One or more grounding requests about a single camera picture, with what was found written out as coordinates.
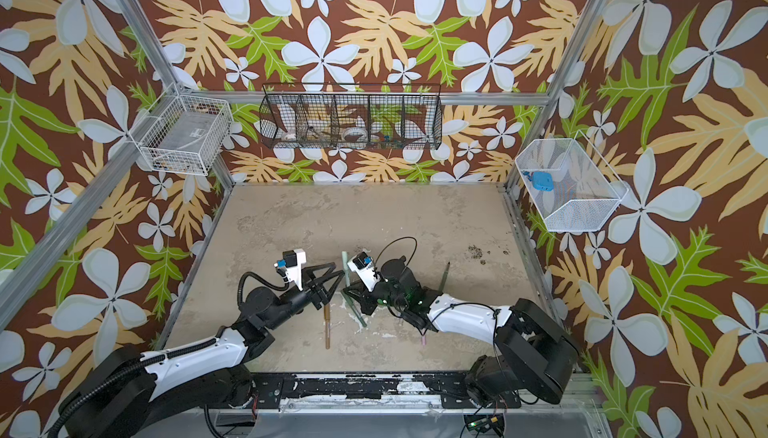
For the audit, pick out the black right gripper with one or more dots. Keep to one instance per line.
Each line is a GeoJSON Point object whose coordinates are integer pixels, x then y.
{"type": "Point", "coordinates": [369, 294]}

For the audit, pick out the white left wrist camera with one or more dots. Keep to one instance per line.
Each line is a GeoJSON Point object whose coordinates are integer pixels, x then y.
{"type": "Point", "coordinates": [289, 267]}

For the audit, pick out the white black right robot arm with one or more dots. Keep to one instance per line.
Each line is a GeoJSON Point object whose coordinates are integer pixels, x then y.
{"type": "Point", "coordinates": [531, 351]}

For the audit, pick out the white wire basket left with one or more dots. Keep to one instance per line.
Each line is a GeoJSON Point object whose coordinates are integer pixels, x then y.
{"type": "Point", "coordinates": [183, 134]}

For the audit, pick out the small green circuit board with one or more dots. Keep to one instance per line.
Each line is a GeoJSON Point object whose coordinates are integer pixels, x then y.
{"type": "Point", "coordinates": [483, 426]}

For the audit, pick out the grey blue pen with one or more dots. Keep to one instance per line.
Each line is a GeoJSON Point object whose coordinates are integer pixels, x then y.
{"type": "Point", "coordinates": [444, 278]}

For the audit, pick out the blue object in basket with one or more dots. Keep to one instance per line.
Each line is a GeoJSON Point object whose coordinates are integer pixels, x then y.
{"type": "Point", "coordinates": [540, 181]}

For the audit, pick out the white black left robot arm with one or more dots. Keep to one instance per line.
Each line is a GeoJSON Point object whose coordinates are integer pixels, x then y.
{"type": "Point", "coordinates": [130, 390]}

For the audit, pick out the black wire basket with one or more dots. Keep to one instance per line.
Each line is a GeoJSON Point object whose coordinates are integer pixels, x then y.
{"type": "Point", "coordinates": [354, 116]}

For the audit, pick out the white mesh basket right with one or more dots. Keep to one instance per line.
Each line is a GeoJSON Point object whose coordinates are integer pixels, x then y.
{"type": "Point", "coordinates": [587, 189]}

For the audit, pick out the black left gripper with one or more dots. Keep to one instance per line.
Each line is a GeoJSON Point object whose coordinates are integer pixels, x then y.
{"type": "Point", "coordinates": [307, 277]}

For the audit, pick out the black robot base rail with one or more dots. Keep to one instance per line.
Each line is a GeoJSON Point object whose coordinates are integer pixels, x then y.
{"type": "Point", "coordinates": [441, 390]}

